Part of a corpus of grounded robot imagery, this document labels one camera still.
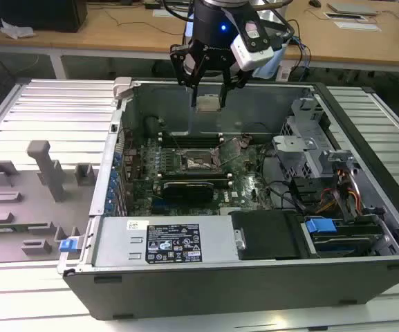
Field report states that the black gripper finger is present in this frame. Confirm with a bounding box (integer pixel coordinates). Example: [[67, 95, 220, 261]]
[[219, 60, 249, 108], [169, 43, 203, 108]]

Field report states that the silver CPU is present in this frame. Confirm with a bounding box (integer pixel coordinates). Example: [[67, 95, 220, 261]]
[[196, 95, 221, 112]]

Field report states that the metal locking lever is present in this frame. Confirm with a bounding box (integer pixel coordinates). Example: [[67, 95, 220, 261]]
[[169, 133, 190, 167]]

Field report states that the metal socket cover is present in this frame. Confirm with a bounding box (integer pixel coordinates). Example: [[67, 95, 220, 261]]
[[216, 137, 252, 166]]

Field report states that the black RAM slot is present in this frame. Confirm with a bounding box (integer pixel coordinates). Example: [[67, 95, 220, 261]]
[[159, 133, 225, 138], [159, 138, 225, 143], [158, 171, 234, 181], [159, 140, 225, 147], [159, 135, 225, 140], [212, 178, 236, 190]]

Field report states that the CPU socket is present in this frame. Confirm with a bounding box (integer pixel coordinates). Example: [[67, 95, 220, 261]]
[[180, 148, 221, 173]]

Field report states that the grey case latch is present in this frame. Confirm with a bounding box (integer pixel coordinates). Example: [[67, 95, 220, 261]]
[[112, 77, 133, 102]]

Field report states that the grey metal drive cage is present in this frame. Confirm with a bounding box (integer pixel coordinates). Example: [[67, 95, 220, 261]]
[[271, 96, 358, 183]]

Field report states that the green motherboard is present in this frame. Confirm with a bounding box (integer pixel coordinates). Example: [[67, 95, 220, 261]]
[[122, 134, 279, 217]]

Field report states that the wooden desk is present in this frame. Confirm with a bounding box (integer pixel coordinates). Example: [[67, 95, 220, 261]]
[[0, 0, 399, 80]]

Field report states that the black graphics card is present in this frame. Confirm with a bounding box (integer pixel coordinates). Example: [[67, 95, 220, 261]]
[[154, 178, 217, 206]]

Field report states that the silver laptop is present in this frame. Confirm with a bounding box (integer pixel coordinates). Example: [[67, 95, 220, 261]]
[[326, 1, 382, 17]]

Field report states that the black plastic shroud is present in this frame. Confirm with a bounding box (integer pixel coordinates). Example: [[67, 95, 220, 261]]
[[229, 210, 306, 261]]

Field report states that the silver power supply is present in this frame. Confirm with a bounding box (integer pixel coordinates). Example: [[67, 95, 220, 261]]
[[90, 216, 247, 267]]

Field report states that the hard disk in blue carrier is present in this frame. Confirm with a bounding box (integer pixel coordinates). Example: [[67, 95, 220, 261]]
[[304, 216, 385, 243]]

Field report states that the black box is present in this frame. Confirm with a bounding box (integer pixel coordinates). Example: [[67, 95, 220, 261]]
[[0, 0, 89, 34]]

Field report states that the crumpled white paper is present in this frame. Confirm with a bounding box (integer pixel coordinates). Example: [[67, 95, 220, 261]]
[[0, 17, 35, 39]]

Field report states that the black PC case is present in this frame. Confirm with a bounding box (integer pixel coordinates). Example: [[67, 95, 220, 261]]
[[57, 76, 399, 321]]

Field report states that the blue plastic latch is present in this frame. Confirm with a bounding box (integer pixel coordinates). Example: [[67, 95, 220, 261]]
[[59, 237, 83, 253]]

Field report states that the grey parts rack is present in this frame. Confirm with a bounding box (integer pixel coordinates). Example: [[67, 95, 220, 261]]
[[0, 140, 98, 266]]

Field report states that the green RAM stick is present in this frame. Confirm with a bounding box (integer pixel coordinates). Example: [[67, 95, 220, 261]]
[[0, 223, 48, 233]]

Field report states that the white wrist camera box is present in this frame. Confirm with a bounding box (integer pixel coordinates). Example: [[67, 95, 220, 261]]
[[230, 13, 276, 71]]

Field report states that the black camera cable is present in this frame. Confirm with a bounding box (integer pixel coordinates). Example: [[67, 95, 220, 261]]
[[271, 12, 297, 46]]

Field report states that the blue cable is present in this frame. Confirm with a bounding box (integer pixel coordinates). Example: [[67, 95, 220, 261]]
[[287, 33, 313, 75]]

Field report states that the coloured wire bundle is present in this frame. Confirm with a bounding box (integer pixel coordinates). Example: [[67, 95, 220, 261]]
[[318, 167, 363, 215]]

